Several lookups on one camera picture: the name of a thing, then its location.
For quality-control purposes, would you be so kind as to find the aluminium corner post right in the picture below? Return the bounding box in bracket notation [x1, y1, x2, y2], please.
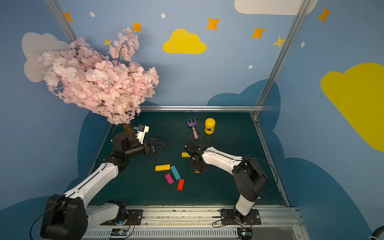
[252, 0, 311, 120]

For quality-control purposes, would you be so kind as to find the right green circuit board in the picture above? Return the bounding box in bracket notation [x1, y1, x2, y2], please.
[237, 228, 253, 240]

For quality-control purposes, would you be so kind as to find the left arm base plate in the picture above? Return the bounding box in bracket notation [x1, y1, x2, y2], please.
[101, 209, 143, 227]

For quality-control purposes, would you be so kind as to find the teal block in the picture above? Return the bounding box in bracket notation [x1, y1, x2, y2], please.
[171, 166, 181, 181]

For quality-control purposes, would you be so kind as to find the horizontal aluminium rail back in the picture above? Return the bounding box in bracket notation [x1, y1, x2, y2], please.
[141, 106, 264, 112]

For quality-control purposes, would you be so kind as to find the pink blossom artificial tree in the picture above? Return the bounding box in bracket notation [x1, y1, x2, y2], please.
[37, 28, 159, 125]

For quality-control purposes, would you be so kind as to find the yellow plastic jar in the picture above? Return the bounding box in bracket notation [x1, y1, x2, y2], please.
[205, 118, 216, 135]

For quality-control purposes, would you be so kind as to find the long yellow block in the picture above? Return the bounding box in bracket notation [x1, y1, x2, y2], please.
[155, 165, 171, 172]

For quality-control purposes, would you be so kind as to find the red block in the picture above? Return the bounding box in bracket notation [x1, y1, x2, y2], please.
[177, 179, 185, 191]

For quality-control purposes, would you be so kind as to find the aluminium corner post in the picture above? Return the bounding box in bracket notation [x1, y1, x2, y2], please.
[252, 0, 311, 120]
[46, 0, 77, 43]

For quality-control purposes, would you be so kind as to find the green circuit board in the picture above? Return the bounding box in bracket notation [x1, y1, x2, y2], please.
[237, 228, 253, 240]
[110, 229, 129, 239]

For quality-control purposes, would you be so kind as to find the aluminium front rail bed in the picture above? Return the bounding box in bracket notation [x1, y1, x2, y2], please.
[80, 205, 310, 240]

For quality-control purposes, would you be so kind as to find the magenta block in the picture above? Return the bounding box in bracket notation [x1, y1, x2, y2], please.
[165, 174, 174, 185]

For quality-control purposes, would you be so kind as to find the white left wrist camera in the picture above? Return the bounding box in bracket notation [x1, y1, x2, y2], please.
[134, 125, 149, 144]

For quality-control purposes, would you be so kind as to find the aluminium corner post left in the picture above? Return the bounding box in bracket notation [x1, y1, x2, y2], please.
[46, 0, 77, 43]

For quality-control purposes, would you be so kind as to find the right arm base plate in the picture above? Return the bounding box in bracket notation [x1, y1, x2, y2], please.
[220, 209, 262, 225]

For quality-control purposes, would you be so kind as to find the purple pink toy rake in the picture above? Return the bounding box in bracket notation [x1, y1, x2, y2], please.
[186, 118, 199, 140]

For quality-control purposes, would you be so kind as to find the left green circuit board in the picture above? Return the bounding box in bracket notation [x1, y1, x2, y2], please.
[110, 229, 129, 239]

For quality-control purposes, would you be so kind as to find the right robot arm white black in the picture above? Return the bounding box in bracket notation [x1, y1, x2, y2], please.
[185, 142, 269, 223]

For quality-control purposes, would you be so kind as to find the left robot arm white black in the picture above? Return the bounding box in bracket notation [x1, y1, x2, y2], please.
[40, 131, 165, 240]

